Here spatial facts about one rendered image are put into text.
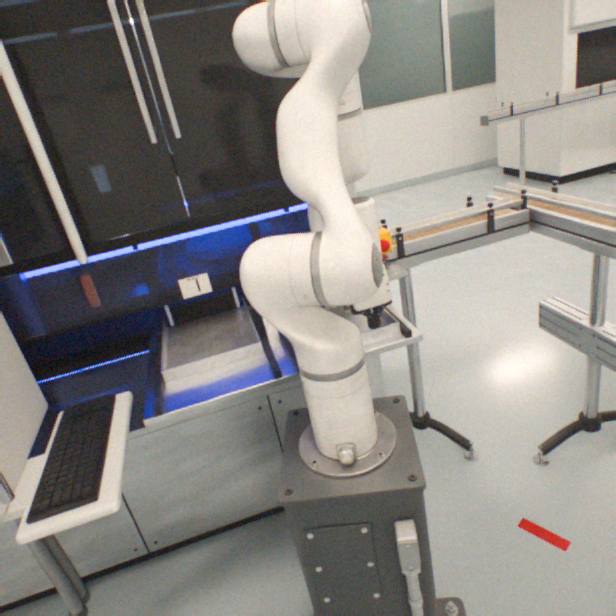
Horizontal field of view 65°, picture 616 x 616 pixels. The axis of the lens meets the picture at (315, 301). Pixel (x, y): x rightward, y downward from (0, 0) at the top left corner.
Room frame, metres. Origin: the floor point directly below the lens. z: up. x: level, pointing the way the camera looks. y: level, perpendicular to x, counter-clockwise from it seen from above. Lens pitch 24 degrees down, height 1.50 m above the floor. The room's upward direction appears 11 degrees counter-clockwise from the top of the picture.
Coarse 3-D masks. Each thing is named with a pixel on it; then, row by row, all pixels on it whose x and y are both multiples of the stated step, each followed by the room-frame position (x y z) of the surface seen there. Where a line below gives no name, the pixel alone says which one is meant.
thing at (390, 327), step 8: (336, 312) 1.27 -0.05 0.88; (344, 312) 1.26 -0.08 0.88; (384, 312) 1.16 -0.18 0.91; (352, 320) 1.20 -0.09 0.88; (360, 320) 1.19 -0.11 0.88; (384, 320) 1.16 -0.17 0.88; (392, 320) 1.11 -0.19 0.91; (360, 328) 1.14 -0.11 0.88; (368, 328) 1.13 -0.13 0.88; (376, 328) 1.06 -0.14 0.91; (384, 328) 1.06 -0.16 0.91; (392, 328) 1.07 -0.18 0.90; (368, 336) 1.06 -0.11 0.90; (376, 336) 1.06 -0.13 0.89; (384, 336) 1.06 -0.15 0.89; (392, 336) 1.07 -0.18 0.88
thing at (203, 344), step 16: (208, 320) 1.39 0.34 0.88; (224, 320) 1.37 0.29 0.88; (240, 320) 1.34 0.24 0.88; (176, 336) 1.32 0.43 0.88; (192, 336) 1.30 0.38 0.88; (208, 336) 1.28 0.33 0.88; (224, 336) 1.26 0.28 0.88; (240, 336) 1.24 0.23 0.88; (256, 336) 1.19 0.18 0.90; (176, 352) 1.22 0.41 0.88; (192, 352) 1.20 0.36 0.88; (208, 352) 1.18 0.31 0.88; (224, 352) 1.10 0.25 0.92; (240, 352) 1.10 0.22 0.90; (256, 352) 1.11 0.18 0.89; (176, 368) 1.07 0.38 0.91; (192, 368) 1.08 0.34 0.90; (208, 368) 1.09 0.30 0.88
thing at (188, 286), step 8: (184, 280) 1.34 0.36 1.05; (192, 280) 1.34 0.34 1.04; (200, 280) 1.35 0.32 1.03; (208, 280) 1.35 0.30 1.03; (184, 288) 1.34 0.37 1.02; (192, 288) 1.34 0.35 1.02; (200, 288) 1.35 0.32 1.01; (208, 288) 1.35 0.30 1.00; (184, 296) 1.34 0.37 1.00; (192, 296) 1.34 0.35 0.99
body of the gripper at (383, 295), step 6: (384, 270) 1.07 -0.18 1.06; (384, 276) 1.06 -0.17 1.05; (384, 282) 1.06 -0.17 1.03; (384, 288) 1.06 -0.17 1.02; (390, 288) 1.07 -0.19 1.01; (378, 294) 1.06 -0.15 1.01; (384, 294) 1.06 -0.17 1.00; (390, 294) 1.07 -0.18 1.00; (366, 300) 1.05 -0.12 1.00; (372, 300) 1.06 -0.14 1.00; (378, 300) 1.06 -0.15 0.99; (384, 300) 1.06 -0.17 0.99; (354, 306) 1.05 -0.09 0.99; (360, 306) 1.05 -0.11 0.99; (366, 306) 1.05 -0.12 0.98; (372, 306) 1.06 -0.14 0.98
